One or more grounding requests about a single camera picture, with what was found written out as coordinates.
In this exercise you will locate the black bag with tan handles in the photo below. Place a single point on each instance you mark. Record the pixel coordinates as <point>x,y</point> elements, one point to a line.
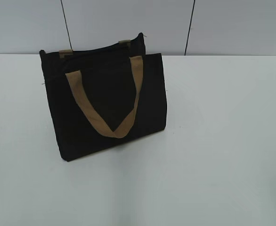
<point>104,97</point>

